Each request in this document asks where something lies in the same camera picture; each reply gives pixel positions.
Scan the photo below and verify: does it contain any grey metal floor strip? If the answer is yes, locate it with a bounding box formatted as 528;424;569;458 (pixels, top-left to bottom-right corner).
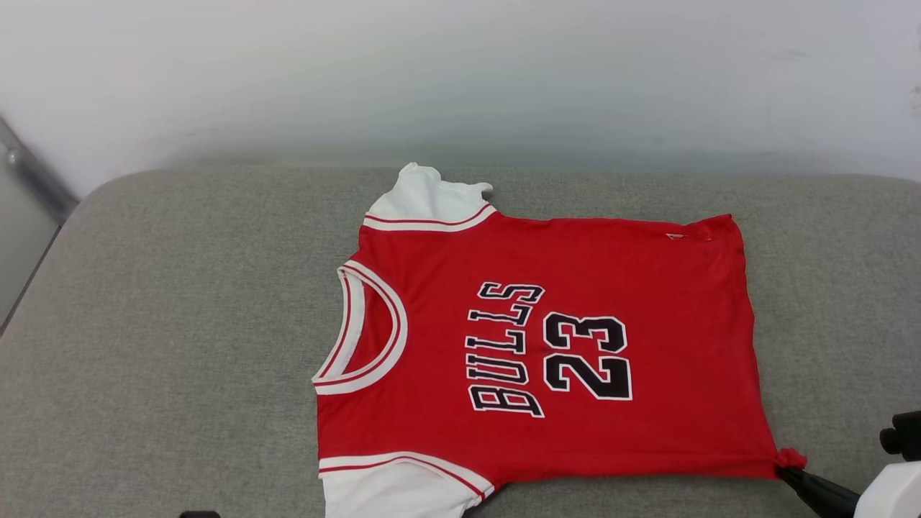
0;115;80;225

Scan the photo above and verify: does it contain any grey fabric sofa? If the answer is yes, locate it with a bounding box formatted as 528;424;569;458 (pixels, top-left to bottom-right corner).
0;165;921;518

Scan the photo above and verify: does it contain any red white basketball jersey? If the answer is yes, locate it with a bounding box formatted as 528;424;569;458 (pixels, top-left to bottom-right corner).
311;162;809;518

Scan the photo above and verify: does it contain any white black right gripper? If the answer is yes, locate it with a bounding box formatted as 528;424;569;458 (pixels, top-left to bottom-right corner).
776;460;921;518

